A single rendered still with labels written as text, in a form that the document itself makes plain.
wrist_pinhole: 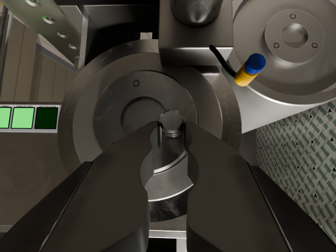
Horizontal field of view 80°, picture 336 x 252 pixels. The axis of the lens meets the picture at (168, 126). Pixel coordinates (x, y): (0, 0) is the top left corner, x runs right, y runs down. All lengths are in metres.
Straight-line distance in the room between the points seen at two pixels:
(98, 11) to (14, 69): 2.25
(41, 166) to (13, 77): 1.88
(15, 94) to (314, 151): 2.34
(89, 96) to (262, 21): 0.16
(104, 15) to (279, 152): 0.29
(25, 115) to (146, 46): 0.47
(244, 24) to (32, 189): 0.55
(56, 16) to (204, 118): 0.36
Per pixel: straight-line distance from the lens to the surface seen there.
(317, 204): 0.28
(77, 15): 0.23
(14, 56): 2.47
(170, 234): 0.52
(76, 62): 0.58
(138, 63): 0.17
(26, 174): 0.61
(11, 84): 2.39
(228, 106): 0.17
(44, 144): 0.58
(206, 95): 0.16
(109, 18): 0.22
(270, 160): 0.37
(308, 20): 0.22
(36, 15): 0.47
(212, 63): 0.16
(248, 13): 0.21
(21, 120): 0.62
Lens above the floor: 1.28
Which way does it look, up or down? 9 degrees down
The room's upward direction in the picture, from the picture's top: 179 degrees counter-clockwise
